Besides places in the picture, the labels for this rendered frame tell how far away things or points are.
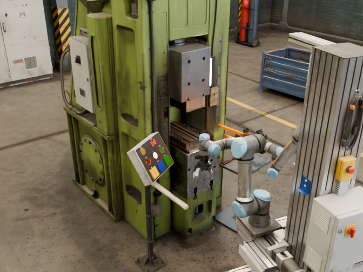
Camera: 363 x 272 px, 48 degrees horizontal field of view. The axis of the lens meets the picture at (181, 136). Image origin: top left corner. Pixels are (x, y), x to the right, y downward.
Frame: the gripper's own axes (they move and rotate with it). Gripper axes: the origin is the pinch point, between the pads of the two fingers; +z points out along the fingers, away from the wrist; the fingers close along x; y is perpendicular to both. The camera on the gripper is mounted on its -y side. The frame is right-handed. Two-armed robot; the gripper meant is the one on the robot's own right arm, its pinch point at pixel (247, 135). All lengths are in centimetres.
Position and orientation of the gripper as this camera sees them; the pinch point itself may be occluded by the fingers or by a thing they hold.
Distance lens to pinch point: 329.5
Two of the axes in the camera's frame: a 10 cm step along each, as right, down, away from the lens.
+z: -6.3, -3.2, 7.1
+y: 0.3, 9.0, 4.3
